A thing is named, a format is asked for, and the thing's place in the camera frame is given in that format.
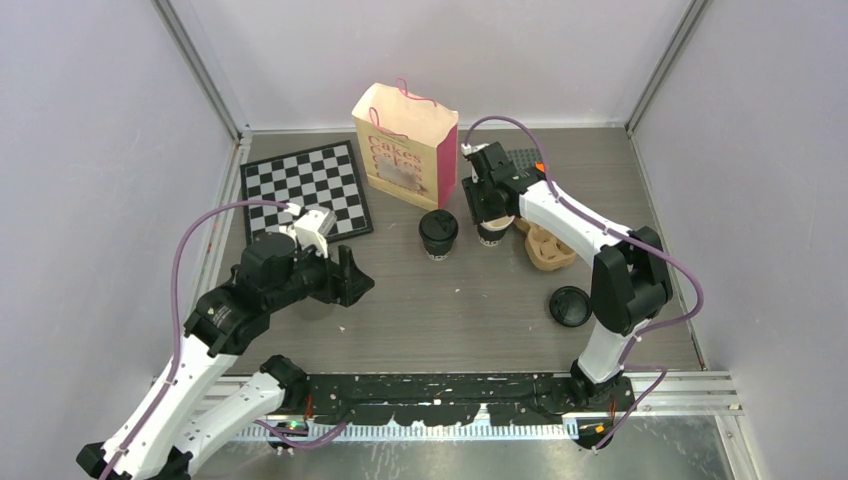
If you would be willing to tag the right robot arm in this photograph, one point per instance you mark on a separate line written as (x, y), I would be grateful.
(630, 282)

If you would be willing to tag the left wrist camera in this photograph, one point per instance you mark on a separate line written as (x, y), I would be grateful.
(310, 227)

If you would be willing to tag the black paper coffee cup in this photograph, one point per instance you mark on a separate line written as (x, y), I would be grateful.
(438, 250)

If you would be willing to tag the paper cakes gift bag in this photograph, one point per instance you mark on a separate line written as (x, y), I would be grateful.
(408, 143)

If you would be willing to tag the brown cardboard cup carrier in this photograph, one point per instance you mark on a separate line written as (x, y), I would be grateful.
(545, 251)

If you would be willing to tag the black white chessboard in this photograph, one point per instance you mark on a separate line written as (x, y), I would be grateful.
(325, 176)

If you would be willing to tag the black plastic cup lid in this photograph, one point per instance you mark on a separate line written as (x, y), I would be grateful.
(438, 226)

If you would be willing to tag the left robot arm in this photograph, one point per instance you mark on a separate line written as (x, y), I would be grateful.
(163, 438)

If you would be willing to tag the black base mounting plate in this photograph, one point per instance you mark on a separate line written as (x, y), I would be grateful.
(450, 399)

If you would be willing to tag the grey lego baseplate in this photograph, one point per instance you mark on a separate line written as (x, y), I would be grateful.
(525, 158)

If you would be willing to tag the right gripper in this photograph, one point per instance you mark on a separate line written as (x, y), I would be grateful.
(472, 186)

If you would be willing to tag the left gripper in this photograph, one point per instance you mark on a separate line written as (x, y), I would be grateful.
(344, 282)

